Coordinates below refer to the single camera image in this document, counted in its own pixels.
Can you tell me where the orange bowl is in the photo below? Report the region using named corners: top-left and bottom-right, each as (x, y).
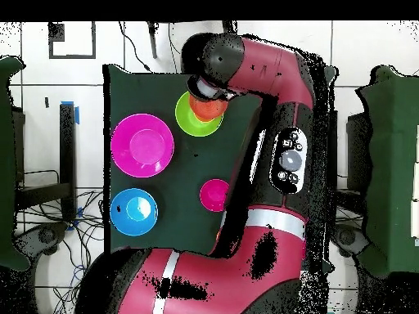
top-left (188, 93), bottom-right (229, 122)

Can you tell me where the black table frame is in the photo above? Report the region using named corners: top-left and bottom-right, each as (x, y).
top-left (14, 102), bottom-right (78, 223)

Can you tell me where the blue bowl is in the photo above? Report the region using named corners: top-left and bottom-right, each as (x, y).
top-left (110, 187), bottom-right (159, 237)

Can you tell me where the large pink bowl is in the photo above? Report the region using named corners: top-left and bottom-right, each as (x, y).
top-left (110, 113), bottom-right (175, 179)

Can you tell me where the grey square floor frame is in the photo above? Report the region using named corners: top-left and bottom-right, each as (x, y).
top-left (47, 21), bottom-right (97, 61)

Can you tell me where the blue tape strip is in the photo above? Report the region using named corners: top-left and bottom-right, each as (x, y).
top-left (61, 100), bottom-right (80, 125)

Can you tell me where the green bowl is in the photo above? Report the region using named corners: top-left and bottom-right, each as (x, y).
top-left (174, 91), bottom-right (225, 137)

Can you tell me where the small crimson bowl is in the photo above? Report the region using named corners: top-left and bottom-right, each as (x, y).
top-left (199, 178), bottom-right (231, 213)

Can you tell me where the green cloth side table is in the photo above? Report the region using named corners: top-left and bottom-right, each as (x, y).
top-left (0, 56), bottom-right (30, 272)
top-left (354, 64), bottom-right (419, 279)

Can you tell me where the black pedestal leg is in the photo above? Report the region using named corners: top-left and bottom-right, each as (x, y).
top-left (331, 223), bottom-right (371, 259)
top-left (14, 222), bottom-right (70, 262)

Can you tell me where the dark green tablecloth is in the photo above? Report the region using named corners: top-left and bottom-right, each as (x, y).
top-left (102, 64), bottom-right (338, 274)

